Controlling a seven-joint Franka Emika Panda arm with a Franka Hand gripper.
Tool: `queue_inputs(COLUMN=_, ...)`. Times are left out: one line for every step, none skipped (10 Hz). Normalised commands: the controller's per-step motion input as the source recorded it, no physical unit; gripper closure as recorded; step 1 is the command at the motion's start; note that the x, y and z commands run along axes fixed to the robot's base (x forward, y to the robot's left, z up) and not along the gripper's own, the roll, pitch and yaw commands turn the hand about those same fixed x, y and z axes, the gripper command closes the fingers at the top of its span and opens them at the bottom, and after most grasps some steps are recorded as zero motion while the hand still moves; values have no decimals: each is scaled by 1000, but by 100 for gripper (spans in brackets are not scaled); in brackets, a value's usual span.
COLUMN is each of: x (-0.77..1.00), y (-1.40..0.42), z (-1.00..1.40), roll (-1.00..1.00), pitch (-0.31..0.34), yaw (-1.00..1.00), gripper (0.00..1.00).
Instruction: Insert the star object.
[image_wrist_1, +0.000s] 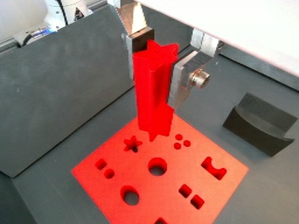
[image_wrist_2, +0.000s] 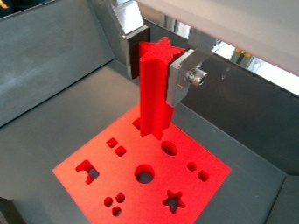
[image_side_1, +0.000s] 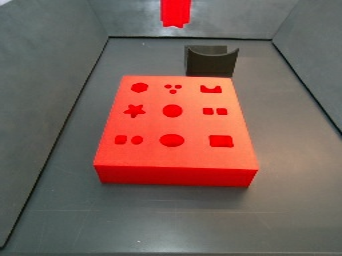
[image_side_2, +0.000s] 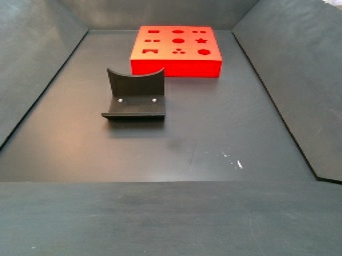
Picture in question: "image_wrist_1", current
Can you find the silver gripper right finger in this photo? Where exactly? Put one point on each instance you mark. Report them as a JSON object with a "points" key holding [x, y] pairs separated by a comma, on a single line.
{"points": [[189, 72]]}

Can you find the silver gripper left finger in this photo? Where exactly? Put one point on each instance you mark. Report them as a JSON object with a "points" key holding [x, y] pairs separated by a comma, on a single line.
{"points": [[138, 31]]}

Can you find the red star-shaped peg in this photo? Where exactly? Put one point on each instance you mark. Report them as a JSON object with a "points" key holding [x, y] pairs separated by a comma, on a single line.
{"points": [[153, 68]]}

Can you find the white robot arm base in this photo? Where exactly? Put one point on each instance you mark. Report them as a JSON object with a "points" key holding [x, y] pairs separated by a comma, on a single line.
{"points": [[63, 12]]}

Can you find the black curved holder stand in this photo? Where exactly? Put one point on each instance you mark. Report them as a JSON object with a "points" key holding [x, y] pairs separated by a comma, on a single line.
{"points": [[261, 123]]}

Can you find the red block with shaped holes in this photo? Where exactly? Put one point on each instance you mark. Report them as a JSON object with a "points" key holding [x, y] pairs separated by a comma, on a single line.
{"points": [[171, 180]]}

